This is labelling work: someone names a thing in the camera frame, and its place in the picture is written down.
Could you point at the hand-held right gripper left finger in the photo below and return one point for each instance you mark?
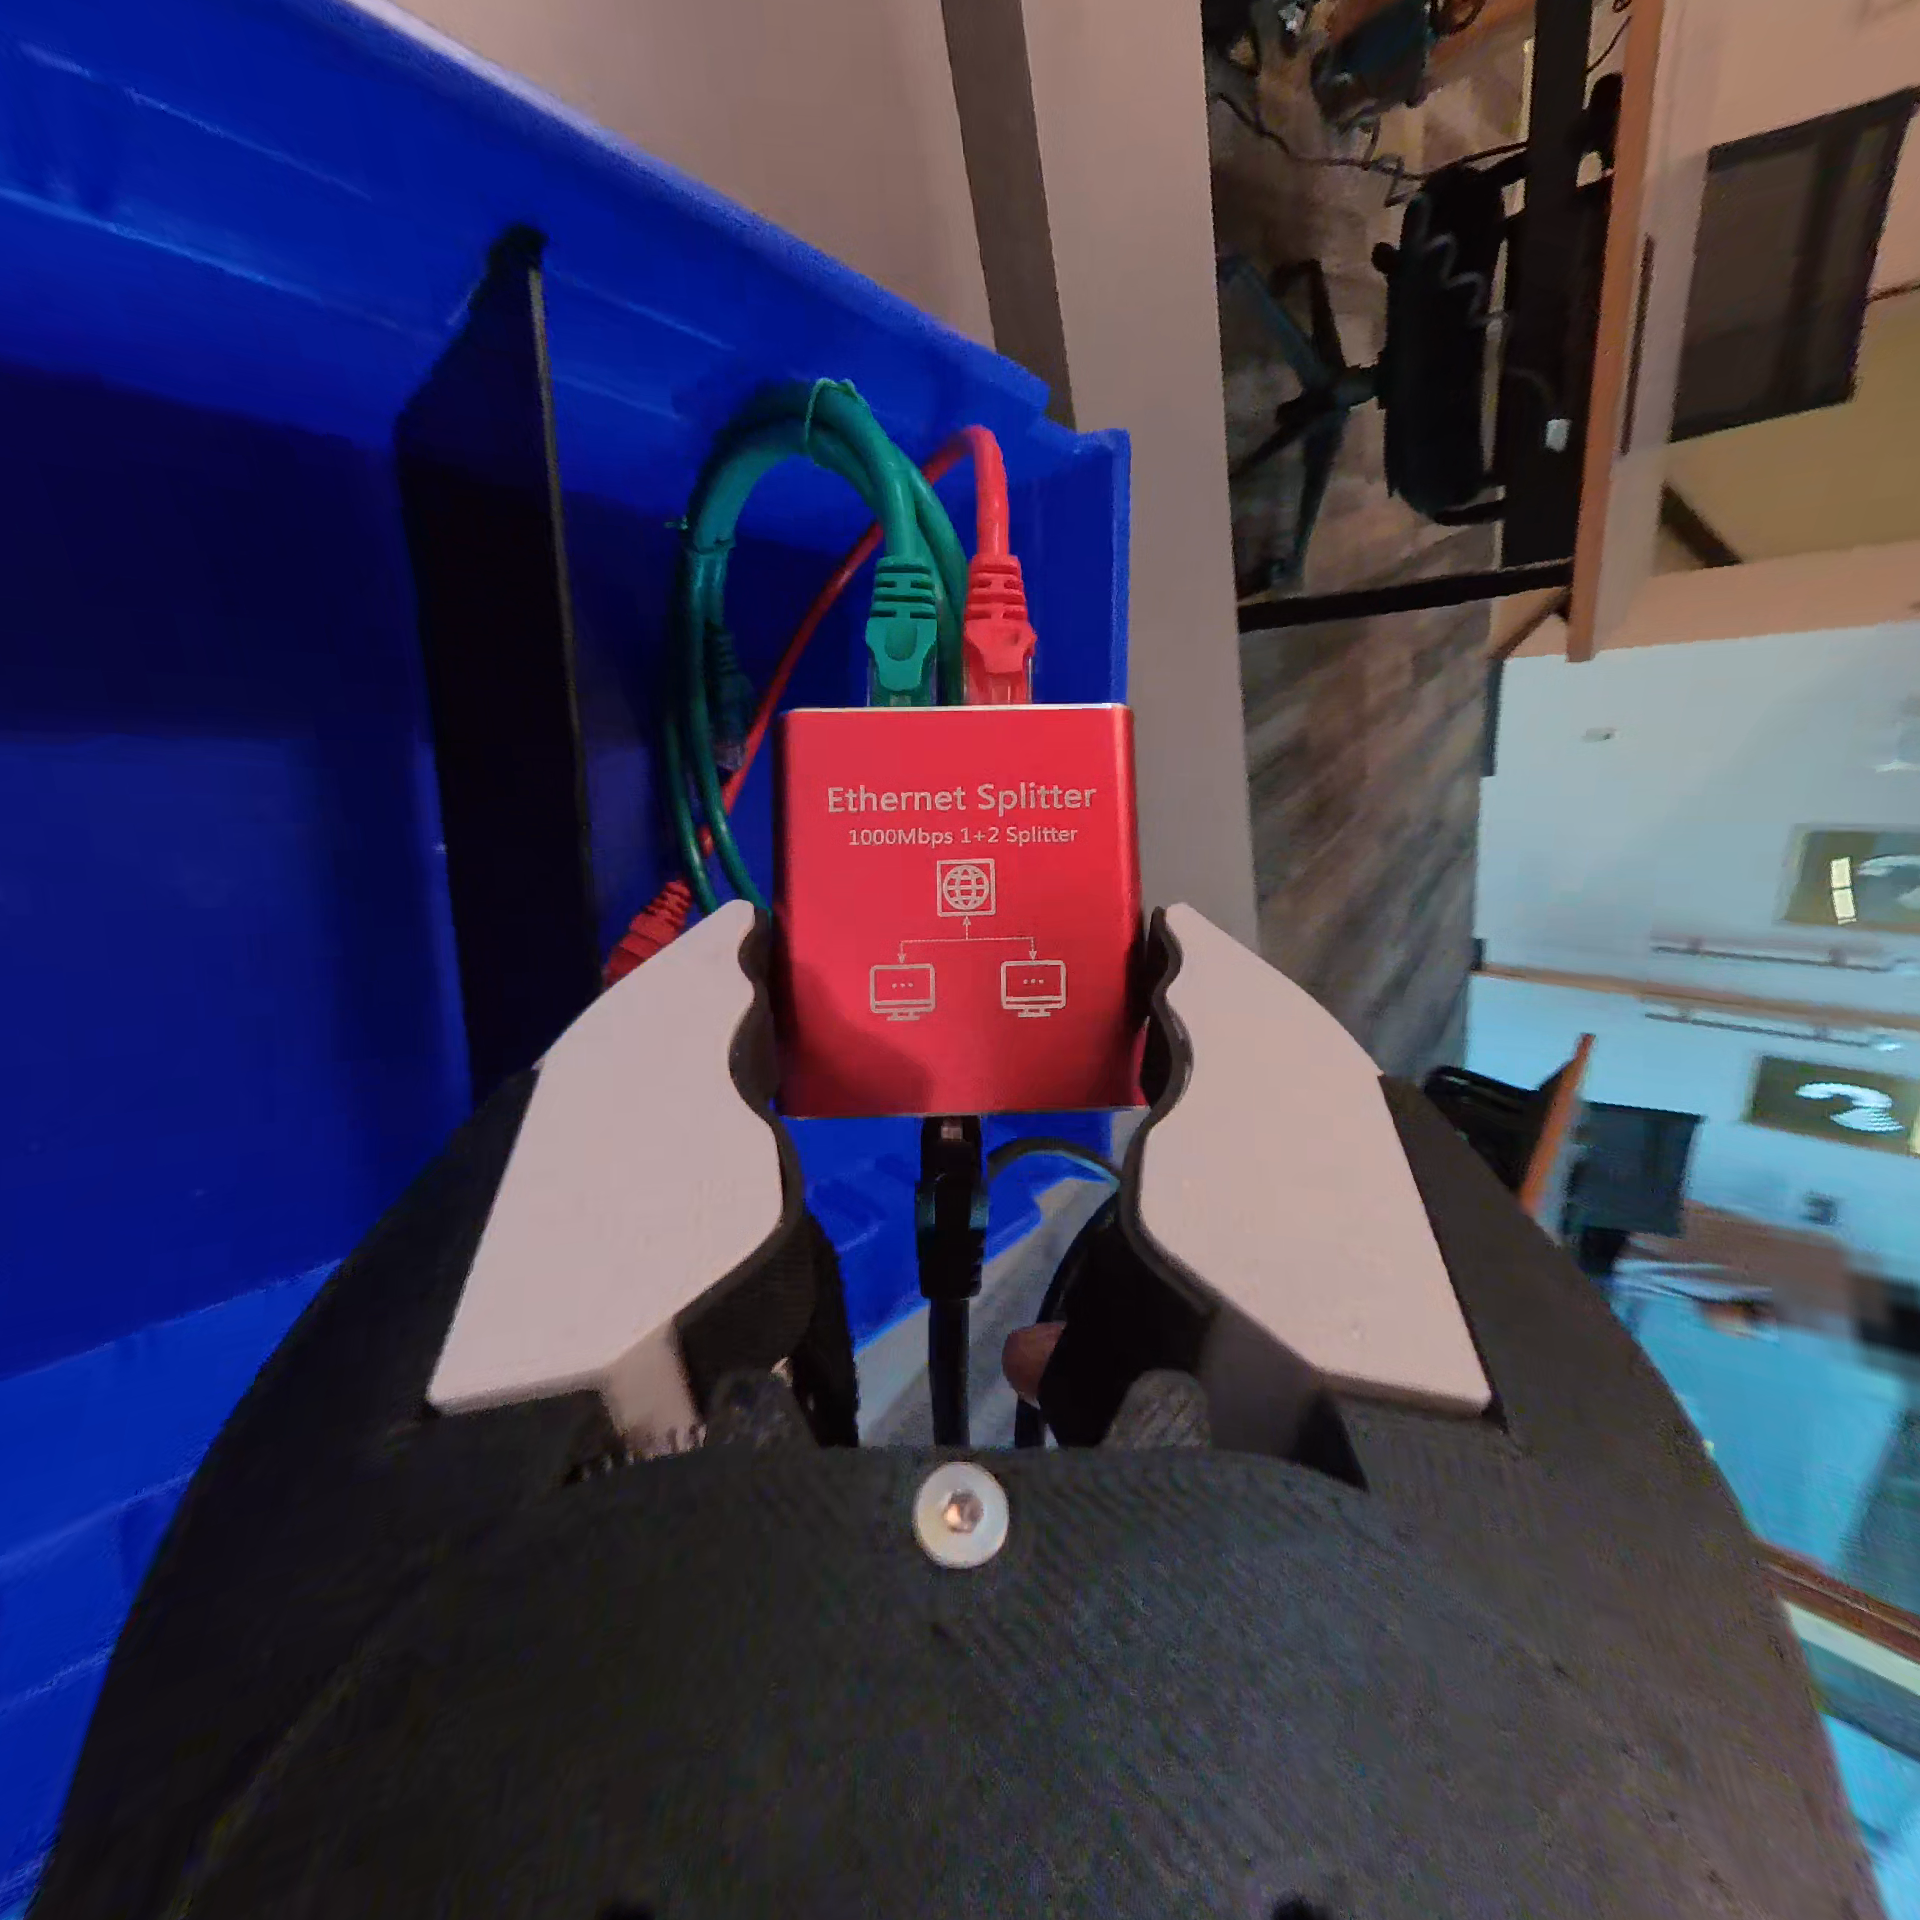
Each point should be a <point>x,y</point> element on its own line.
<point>600,1185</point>

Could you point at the wooden table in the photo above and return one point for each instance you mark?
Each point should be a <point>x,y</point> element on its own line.
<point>1613,374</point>

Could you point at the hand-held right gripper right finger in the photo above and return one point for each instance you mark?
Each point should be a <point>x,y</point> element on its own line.
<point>1303,1200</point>

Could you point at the grey desk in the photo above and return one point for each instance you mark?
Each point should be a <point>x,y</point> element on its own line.
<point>1141,301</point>

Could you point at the red ethernet splitter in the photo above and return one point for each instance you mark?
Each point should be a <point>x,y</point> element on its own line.
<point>840,1049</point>

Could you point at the long office table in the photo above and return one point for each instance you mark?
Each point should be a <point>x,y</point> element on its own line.
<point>1635,1170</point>

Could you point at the black laptop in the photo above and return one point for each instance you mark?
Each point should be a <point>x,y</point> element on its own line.
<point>1785,269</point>

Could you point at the black bin divider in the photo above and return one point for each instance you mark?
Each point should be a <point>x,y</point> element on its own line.
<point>496,675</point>

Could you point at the black office chair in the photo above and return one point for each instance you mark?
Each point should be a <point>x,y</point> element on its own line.
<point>1478,1117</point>
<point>1442,347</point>

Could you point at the blue plastic bin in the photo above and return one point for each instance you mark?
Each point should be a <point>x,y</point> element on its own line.
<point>223,675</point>

